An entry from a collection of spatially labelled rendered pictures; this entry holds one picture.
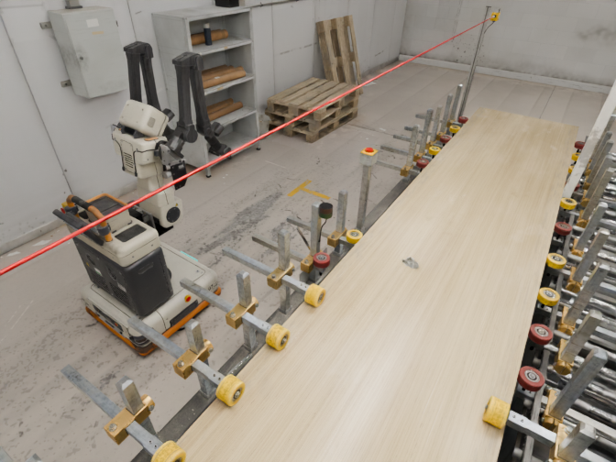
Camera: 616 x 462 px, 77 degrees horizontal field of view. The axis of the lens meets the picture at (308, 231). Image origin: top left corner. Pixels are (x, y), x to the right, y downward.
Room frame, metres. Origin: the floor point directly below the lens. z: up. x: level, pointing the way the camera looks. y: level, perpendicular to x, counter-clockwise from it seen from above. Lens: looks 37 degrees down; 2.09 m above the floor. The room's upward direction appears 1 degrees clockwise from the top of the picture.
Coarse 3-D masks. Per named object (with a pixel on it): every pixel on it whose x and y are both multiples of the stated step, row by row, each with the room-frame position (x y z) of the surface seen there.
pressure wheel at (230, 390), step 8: (232, 376) 0.71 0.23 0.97; (224, 384) 0.68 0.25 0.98; (232, 384) 0.68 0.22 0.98; (240, 384) 0.68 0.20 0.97; (216, 392) 0.66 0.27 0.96; (224, 392) 0.66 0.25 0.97; (232, 392) 0.65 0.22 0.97; (240, 392) 0.68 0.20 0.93; (224, 400) 0.64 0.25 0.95; (232, 400) 0.65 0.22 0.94
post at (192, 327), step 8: (192, 320) 0.82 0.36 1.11; (192, 328) 0.79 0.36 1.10; (200, 328) 0.82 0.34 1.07; (192, 336) 0.79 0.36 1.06; (200, 336) 0.81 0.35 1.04; (192, 344) 0.80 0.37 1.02; (200, 344) 0.81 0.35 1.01; (200, 376) 0.80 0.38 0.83; (200, 384) 0.81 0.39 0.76; (208, 384) 0.80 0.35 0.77; (208, 392) 0.79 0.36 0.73
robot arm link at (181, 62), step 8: (184, 56) 2.08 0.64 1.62; (192, 56) 2.07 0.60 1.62; (176, 64) 2.03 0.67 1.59; (184, 64) 2.02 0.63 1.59; (192, 64) 2.06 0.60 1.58; (176, 72) 2.03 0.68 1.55; (184, 72) 2.02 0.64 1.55; (184, 80) 2.02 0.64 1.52; (184, 88) 2.01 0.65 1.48; (184, 96) 2.00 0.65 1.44; (184, 104) 2.00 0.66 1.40; (184, 112) 1.99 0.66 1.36; (184, 120) 1.98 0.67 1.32; (176, 128) 2.01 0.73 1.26; (192, 128) 1.99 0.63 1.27; (184, 136) 1.95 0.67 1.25; (192, 136) 1.98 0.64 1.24
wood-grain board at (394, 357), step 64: (512, 128) 3.05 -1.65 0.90; (576, 128) 3.09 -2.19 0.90; (448, 192) 2.01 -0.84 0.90; (512, 192) 2.02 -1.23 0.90; (384, 256) 1.41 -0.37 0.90; (448, 256) 1.42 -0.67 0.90; (512, 256) 1.43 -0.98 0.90; (320, 320) 1.01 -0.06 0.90; (384, 320) 1.02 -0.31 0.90; (448, 320) 1.02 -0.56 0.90; (512, 320) 1.03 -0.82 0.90; (256, 384) 0.73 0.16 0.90; (320, 384) 0.73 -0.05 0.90; (384, 384) 0.74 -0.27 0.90; (448, 384) 0.74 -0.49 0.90; (512, 384) 0.75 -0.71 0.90; (192, 448) 0.52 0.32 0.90; (256, 448) 0.52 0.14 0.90; (320, 448) 0.53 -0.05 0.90; (384, 448) 0.53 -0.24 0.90; (448, 448) 0.54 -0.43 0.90
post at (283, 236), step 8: (280, 232) 1.23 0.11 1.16; (288, 232) 1.23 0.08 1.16; (280, 240) 1.22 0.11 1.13; (288, 240) 1.23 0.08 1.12; (280, 248) 1.22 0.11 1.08; (288, 248) 1.23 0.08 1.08; (280, 256) 1.22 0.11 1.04; (288, 256) 1.23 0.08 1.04; (280, 264) 1.22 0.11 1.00; (288, 264) 1.23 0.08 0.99; (280, 288) 1.22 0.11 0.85; (288, 288) 1.23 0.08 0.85; (280, 296) 1.23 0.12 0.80; (288, 296) 1.23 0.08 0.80; (280, 304) 1.23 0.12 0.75; (288, 304) 1.23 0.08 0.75
